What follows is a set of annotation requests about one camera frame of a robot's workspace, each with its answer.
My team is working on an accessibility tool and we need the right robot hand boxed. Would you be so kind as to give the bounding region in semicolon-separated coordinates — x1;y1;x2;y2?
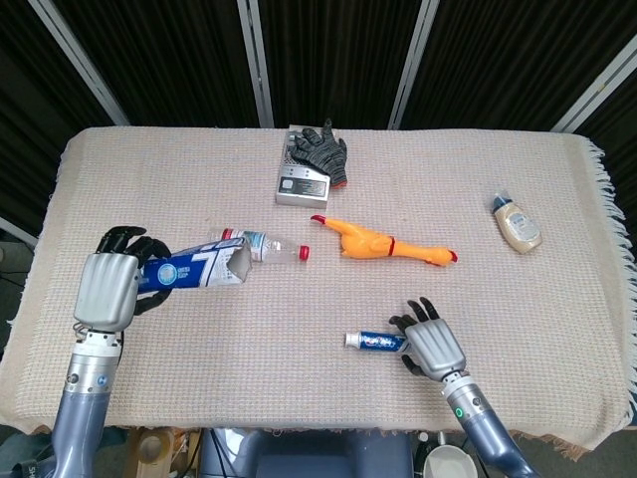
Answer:
388;297;468;383

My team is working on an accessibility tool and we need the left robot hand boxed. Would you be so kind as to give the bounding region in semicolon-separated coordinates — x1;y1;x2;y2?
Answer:
73;226;173;334

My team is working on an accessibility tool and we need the blue white toothpaste tube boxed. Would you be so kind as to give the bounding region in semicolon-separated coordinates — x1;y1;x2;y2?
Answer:
344;330;412;355

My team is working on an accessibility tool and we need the blue white toothpaste box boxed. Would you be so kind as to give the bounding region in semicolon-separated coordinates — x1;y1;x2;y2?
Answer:
136;236;254;295

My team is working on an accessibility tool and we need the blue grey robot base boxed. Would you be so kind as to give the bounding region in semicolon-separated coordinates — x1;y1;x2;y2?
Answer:
198;427;414;478

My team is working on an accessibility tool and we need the yellow rubber chicken toy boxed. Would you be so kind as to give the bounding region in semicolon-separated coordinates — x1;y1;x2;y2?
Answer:
310;214;460;268

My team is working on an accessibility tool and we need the beige squeeze sauce bottle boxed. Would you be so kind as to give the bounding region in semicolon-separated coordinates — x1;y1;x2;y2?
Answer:
491;191;543;255

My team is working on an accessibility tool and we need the clear bottle with red label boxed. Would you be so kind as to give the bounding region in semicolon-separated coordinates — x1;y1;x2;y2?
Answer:
208;227;313;264

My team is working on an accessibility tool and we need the beige woven tablecloth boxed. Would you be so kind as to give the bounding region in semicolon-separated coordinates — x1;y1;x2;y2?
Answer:
0;124;637;452

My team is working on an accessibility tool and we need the silver metal box device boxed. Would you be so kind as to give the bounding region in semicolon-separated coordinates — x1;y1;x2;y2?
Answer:
274;123;331;209

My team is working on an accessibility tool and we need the grey knit work glove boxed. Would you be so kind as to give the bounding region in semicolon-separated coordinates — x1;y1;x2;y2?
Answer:
290;118;349;190

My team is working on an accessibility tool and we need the white partition post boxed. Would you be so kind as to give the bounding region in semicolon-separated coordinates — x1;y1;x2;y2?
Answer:
386;0;441;130
236;0;276;128
27;0;130;126
0;216;39;248
550;47;637;133

